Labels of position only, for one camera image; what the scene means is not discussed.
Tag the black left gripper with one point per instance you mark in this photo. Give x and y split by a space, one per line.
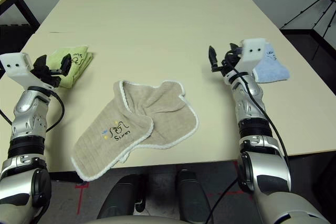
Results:
48 77

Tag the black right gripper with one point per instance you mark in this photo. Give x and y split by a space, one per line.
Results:
228 66

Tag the beige towel white trim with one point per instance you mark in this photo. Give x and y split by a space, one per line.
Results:
162 103

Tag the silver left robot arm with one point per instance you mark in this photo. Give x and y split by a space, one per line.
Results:
26 119

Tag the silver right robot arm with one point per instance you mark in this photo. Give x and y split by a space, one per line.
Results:
265 169

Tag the folded green towel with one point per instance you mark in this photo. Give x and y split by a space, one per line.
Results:
76 73

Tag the folded blue towel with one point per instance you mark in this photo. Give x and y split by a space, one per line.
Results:
273 70

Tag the black foam floor mat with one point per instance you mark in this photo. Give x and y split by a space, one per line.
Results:
13 37

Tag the black low platform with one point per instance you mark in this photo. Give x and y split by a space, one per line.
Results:
304 35

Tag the beige robot torso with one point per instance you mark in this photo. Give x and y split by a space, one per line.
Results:
136 221

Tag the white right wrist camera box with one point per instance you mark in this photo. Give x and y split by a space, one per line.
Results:
253 51

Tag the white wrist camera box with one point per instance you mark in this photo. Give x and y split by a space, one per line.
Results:
253 51
15 69

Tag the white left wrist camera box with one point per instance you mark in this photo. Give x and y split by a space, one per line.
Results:
15 69

